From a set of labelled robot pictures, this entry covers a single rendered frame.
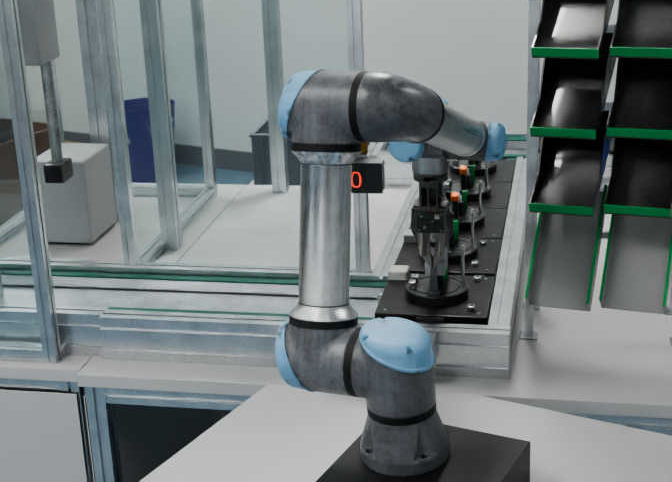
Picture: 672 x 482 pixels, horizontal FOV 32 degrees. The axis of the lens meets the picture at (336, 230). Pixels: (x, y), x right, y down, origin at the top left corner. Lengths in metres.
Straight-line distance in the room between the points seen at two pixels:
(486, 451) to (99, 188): 1.72
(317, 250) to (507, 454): 0.47
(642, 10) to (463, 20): 3.82
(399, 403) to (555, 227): 0.78
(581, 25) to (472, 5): 3.81
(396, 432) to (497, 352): 0.55
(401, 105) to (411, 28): 4.54
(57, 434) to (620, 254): 1.29
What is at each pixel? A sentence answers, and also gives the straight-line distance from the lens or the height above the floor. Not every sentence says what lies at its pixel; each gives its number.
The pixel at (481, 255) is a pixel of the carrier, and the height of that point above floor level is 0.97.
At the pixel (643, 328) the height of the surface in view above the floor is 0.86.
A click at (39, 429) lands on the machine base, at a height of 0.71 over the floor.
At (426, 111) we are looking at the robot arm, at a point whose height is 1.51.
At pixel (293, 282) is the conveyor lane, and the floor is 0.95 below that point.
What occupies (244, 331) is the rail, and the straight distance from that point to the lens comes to 2.51.
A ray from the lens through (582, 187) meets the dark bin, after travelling 2.48.
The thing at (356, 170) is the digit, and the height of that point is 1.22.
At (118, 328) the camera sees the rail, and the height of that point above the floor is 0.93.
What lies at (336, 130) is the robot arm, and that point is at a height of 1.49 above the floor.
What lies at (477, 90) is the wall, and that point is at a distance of 6.29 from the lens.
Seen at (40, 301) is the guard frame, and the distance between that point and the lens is 2.61.
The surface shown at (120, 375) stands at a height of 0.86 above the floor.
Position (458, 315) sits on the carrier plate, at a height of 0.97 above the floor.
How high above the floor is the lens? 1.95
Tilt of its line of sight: 19 degrees down
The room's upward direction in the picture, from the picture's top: 2 degrees counter-clockwise
